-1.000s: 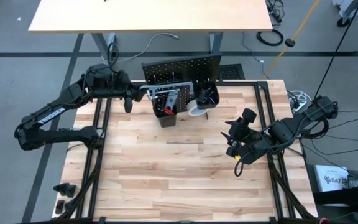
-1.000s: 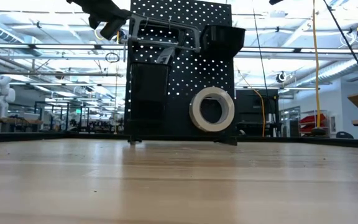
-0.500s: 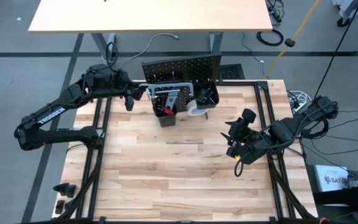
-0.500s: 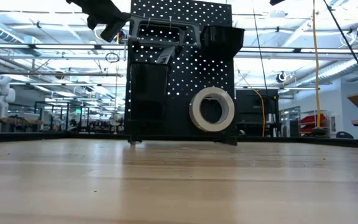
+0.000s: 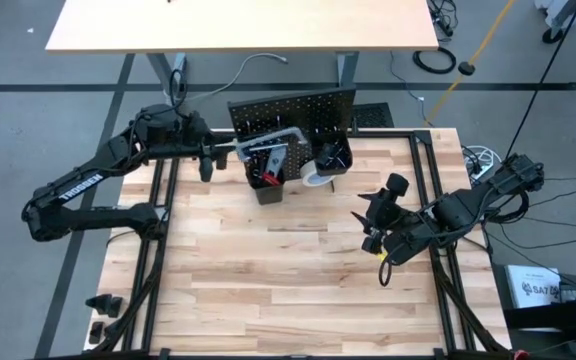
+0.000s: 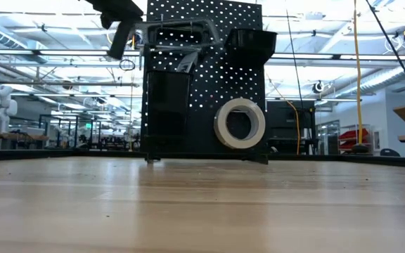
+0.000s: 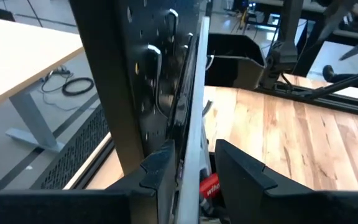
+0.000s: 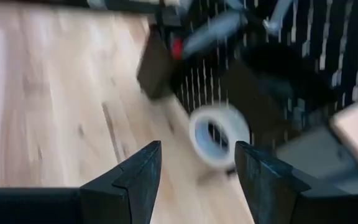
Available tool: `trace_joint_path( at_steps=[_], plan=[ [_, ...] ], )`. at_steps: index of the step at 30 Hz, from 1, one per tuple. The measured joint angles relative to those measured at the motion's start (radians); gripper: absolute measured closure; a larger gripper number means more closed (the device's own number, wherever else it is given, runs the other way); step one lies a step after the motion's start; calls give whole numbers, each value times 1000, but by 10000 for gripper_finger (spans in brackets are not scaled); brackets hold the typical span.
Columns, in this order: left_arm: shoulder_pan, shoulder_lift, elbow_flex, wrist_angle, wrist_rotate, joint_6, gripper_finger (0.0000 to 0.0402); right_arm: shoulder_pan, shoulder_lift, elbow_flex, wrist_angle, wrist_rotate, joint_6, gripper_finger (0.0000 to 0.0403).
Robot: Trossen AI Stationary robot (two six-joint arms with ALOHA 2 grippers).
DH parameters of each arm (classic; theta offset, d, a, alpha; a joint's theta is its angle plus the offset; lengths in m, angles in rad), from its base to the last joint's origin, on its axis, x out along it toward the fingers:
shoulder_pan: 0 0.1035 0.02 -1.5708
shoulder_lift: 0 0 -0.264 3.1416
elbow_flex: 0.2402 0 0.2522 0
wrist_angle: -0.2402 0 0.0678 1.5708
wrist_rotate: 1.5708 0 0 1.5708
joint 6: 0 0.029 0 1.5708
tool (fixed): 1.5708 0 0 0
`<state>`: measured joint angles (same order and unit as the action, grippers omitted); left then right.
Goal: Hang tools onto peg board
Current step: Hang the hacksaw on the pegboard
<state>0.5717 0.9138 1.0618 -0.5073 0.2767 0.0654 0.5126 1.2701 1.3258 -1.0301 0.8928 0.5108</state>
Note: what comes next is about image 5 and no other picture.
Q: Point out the black spare finger part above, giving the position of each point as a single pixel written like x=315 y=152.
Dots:
x=98 y=305
x=96 y=332
x=115 y=307

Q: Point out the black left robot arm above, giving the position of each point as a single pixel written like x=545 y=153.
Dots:
x=83 y=182

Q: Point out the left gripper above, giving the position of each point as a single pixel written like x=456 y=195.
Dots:
x=205 y=145

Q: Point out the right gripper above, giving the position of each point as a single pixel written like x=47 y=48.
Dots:
x=388 y=210

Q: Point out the white tape roll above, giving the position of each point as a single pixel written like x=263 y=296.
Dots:
x=308 y=177

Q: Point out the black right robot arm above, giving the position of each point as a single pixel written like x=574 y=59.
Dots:
x=468 y=205

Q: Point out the black floor grate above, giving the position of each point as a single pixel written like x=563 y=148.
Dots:
x=373 y=115

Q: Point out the black perforated pegboard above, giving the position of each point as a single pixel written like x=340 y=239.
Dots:
x=293 y=107

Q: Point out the wide black bin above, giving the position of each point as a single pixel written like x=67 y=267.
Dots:
x=348 y=160

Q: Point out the light wooden desk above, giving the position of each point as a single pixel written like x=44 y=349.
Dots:
x=243 y=25

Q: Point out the black aluminium table frame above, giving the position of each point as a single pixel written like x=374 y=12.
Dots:
x=383 y=134

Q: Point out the grey cart with caster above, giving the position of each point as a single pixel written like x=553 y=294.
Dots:
x=550 y=35

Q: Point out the white power strip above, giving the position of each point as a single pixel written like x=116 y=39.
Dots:
x=483 y=159

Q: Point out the black round puck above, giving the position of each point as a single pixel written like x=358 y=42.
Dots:
x=466 y=68

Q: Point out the white printed box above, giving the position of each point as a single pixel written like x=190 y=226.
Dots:
x=528 y=280

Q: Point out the tall narrow black bin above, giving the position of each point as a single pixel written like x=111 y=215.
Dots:
x=270 y=196

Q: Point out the black cart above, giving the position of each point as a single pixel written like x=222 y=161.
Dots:
x=558 y=312

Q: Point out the grey spirit level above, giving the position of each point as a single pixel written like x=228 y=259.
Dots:
x=277 y=160

